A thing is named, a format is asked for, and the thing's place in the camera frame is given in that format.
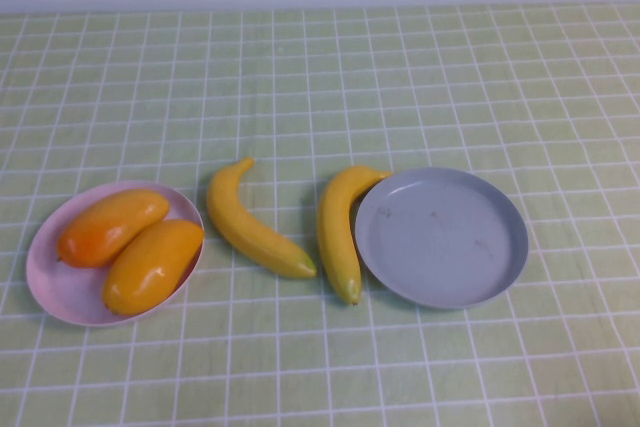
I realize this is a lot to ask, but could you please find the green checkered tablecloth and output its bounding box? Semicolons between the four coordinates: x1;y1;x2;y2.
0;2;640;427

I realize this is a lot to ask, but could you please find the slightly curved yellow banana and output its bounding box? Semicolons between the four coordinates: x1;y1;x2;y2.
206;156;318;280

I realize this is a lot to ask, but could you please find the pink plate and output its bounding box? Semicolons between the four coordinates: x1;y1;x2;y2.
25;179;206;327

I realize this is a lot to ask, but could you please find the orange mango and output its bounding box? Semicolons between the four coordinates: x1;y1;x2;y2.
56;187;172;269

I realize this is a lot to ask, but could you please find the yellow mango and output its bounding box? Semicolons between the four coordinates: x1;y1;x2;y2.
101;218;206;317

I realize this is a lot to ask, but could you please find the strongly curved yellow banana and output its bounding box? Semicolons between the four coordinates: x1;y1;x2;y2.
317;165;394;306

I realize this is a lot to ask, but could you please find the grey plate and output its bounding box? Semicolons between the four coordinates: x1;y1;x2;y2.
354;166;530;311

